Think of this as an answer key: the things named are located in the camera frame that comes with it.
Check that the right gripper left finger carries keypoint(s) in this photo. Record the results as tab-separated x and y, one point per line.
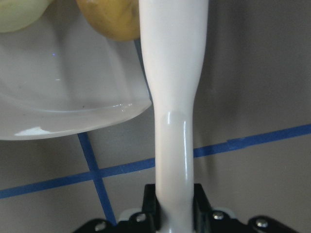
145	221

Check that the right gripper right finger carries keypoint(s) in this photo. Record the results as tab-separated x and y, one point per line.
215	220

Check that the beige plastic dustpan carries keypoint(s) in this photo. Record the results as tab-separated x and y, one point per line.
59	77

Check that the beige hand brush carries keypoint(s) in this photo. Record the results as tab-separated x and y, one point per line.
173	41

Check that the yellow potato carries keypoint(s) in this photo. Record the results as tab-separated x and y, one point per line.
115	19

